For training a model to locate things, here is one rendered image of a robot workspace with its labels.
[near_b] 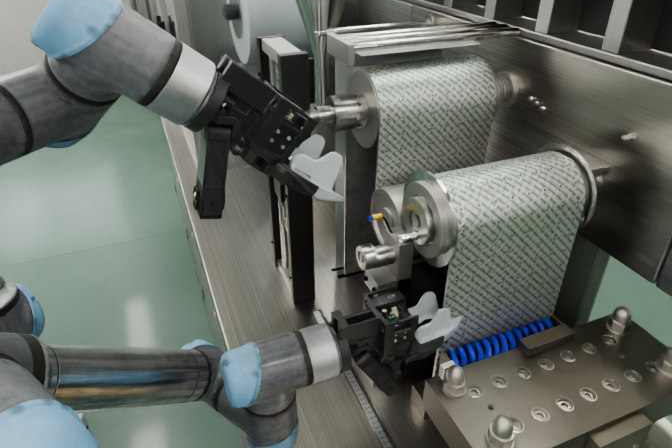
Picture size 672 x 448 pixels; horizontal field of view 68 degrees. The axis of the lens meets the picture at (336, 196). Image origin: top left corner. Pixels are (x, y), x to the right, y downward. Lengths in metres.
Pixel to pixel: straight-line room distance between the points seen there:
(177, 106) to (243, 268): 0.77
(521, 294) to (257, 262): 0.64
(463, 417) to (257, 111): 0.51
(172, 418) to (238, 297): 1.04
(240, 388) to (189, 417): 1.44
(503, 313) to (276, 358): 0.39
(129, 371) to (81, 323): 1.96
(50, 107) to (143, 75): 0.10
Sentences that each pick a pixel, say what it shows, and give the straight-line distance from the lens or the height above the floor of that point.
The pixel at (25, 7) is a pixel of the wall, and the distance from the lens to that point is 6.16.
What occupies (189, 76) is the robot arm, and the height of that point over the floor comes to 1.51.
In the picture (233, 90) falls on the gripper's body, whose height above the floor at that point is 1.49.
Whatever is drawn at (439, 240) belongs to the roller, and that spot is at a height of 1.25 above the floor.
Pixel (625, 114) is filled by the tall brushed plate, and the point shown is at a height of 1.38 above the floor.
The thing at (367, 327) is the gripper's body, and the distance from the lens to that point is 0.71.
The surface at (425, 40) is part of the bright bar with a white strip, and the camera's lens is 0.93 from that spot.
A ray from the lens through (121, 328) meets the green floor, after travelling 2.54.
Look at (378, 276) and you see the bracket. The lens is 0.82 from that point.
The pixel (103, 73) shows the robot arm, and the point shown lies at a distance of 0.51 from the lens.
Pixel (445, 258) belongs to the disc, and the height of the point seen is 1.22.
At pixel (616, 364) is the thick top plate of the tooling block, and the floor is 1.03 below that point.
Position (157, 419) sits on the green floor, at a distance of 2.15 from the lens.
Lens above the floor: 1.65
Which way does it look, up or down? 30 degrees down
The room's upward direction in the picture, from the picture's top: straight up
